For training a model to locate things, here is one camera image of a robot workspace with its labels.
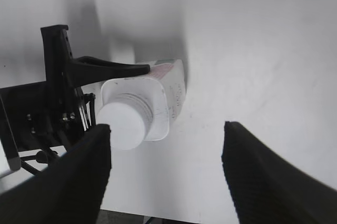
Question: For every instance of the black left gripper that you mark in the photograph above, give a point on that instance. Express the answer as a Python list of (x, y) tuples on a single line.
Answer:
[(39, 116)]

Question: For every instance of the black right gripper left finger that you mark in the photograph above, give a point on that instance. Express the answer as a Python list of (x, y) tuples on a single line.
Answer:
[(70, 190)]

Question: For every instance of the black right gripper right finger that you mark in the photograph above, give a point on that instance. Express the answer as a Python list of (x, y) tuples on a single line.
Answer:
[(267, 189)]

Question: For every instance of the white screw cap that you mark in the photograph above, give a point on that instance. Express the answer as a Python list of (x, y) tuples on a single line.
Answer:
[(126, 124)]

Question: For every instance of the white strawberry yogurt bottle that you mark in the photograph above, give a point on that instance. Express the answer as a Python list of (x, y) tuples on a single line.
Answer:
[(158, 95)]

